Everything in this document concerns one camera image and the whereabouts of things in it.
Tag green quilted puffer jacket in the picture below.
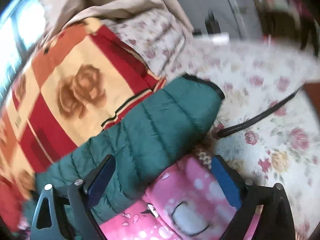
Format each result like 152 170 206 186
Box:
23 75 225 229

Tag floral bed sheet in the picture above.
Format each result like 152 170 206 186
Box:
103 10 319 239

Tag red orange rose blanket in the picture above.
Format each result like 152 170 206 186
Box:
1 18 165 232

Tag window with railing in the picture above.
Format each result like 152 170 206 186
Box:
1 0 46 101

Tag white cabinet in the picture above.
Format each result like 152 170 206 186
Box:
178 0 263 40

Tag beige curtain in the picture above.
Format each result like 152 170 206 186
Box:
40 0 194 42

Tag pink penguin fleece blanket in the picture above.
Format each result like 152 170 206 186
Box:
100 154 261 240

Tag black cable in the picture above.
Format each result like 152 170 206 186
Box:
215 86 302 140

